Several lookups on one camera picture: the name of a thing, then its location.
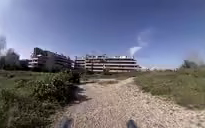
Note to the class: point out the grass field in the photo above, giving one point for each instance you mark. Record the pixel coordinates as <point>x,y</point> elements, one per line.
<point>180,85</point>

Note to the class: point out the distant tree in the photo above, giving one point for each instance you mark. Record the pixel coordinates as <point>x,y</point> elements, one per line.
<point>189,64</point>

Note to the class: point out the dark building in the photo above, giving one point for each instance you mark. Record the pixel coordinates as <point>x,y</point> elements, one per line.
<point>50,60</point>

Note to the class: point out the green bushes and grass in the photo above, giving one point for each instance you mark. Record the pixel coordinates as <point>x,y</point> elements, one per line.
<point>23,96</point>

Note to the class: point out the gravel dirt path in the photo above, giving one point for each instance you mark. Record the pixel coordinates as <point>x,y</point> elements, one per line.
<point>116,103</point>

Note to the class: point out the bare trees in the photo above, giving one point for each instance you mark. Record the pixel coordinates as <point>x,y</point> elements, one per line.
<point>1,53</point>

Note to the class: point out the robot's own part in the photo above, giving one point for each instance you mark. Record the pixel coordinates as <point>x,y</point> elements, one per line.
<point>66,123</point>
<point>131,124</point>

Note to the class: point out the terraced building with balconies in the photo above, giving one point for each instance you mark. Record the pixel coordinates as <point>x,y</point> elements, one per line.
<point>106,63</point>

